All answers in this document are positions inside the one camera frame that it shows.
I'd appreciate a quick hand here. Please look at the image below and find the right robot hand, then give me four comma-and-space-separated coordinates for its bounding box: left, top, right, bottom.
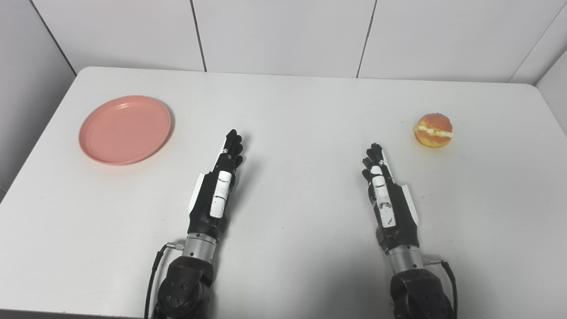
362, 143, 420, 255

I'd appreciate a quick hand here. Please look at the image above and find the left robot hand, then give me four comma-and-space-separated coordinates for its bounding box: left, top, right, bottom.
187, 129, 244, 241

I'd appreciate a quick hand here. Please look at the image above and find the cream puff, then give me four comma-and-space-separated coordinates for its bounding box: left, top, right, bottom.
414, 113, 454, 148

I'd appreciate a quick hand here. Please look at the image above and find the pink plate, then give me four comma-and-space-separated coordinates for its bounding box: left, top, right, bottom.
78, 95, 172, 166

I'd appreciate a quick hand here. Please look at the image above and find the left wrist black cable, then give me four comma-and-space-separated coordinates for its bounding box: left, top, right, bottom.
144, 241, 185, 319

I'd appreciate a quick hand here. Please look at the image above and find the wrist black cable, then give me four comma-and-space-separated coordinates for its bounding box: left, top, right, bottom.
423, 260, 458, 319
144, 241, 185, 319

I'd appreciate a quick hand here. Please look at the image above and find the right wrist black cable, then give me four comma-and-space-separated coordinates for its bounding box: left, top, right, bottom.
423, 260, 458, 319

